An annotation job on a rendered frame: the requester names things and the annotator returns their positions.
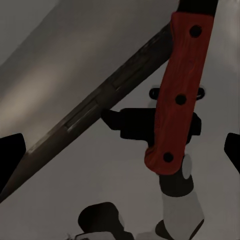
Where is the parer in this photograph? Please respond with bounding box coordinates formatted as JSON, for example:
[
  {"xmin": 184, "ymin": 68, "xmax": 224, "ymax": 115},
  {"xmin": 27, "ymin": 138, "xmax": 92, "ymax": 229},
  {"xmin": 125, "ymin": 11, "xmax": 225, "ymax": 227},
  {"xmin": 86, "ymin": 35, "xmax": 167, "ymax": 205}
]
[{"xmin": 144, "ymin": 0, "xmax": 219, "ymax": 176}]

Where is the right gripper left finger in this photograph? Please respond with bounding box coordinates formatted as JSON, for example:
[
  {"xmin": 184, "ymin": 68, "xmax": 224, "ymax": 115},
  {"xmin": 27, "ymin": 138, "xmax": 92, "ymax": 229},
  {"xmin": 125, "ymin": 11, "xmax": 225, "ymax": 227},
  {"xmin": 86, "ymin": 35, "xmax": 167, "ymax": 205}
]
[{"xmin": 0, "ymin": 133, "xmax": 26, "ymax": 193}]

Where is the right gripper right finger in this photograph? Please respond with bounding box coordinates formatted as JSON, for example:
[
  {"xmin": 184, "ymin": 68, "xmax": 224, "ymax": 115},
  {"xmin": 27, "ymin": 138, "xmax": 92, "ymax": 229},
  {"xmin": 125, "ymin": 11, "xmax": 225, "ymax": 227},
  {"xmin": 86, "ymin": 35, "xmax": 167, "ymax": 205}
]
[{"xmin": 224, "ymin": 132, "xmax": 240, "ymax": 173}]

